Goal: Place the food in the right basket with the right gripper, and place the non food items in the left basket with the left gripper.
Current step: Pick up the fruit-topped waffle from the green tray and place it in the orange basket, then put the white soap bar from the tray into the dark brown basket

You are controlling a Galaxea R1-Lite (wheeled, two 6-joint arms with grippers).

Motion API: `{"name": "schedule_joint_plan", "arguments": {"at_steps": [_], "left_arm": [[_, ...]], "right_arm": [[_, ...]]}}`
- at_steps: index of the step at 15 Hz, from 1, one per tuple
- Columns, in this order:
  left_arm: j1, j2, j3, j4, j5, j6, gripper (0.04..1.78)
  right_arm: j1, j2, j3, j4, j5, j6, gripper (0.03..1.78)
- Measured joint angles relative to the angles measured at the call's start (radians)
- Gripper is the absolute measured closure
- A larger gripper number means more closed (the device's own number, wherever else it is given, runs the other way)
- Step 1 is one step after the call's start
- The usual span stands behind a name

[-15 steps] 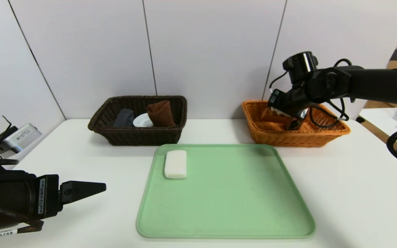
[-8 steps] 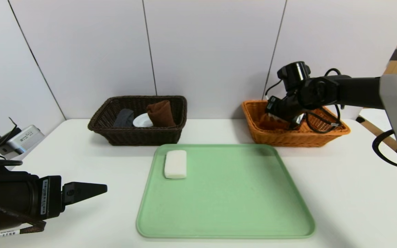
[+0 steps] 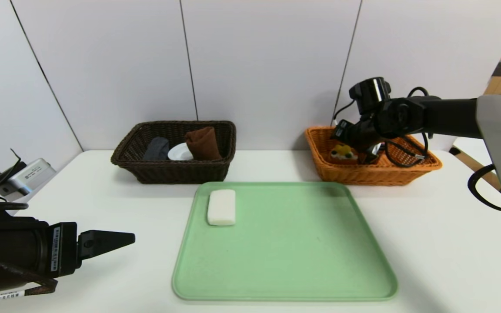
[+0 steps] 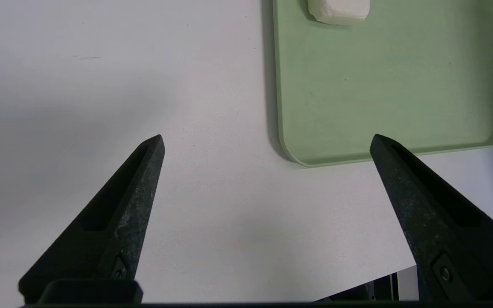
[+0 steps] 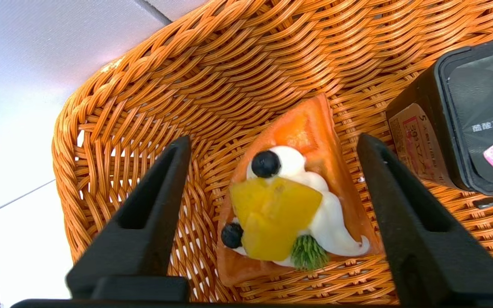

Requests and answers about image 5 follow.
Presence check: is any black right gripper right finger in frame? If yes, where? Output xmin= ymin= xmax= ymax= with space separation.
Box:
xmin=356 ymin=133 xmax=493 ymax=306

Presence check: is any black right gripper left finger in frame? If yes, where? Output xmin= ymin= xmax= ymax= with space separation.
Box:
xmin=66 ymin=136 xmax=192 ymax=302

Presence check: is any orange waffle with fruit topping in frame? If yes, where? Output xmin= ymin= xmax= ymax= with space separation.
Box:
xmin=217 ymin=93 xmax=384 ymax=288

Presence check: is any black chewing gum box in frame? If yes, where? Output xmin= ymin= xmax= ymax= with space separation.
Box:
xmin=386 ymin=33 xmax=493 ymax=209

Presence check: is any orange wicker basket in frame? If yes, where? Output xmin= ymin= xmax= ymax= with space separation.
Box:
xmin=52 ymin=0 xmax=493 ymax=305

